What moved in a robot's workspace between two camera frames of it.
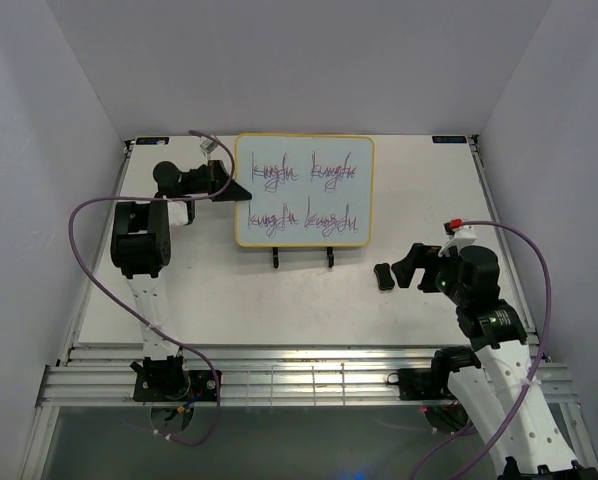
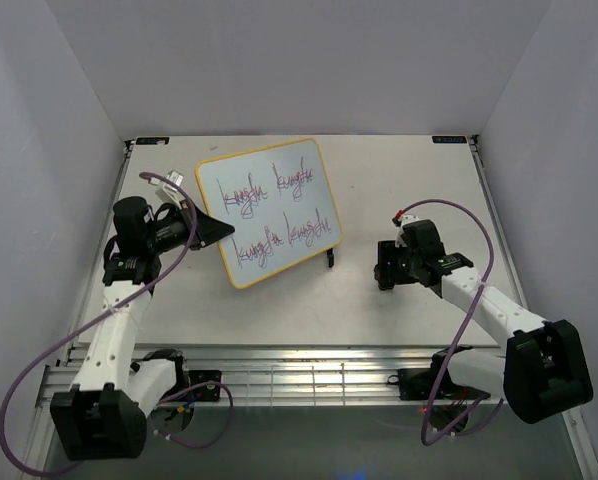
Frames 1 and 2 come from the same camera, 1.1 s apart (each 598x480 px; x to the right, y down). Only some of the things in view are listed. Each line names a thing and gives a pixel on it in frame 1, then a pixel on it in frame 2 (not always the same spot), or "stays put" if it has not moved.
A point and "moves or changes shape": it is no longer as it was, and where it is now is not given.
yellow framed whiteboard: x=307 y=190 moves or changes shape
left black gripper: x=215 y=171 to x=211 y=229
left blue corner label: x=152 y=141 stays put
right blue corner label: x=448 y=139 stays put
